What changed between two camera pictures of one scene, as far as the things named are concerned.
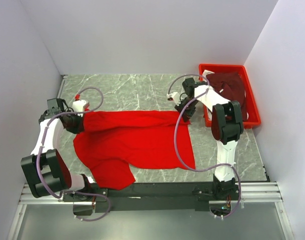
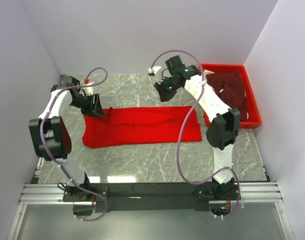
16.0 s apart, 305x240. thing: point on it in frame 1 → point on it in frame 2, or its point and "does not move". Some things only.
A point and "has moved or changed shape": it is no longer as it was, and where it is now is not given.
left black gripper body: (76, 124) → (93, 104)
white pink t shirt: (206, 72) does not move
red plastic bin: (253, 117) does not move
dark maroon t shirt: (229, 85) does not move
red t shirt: (112, 142) has moved or changed shape
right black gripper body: (185, 111) → (163, 88)
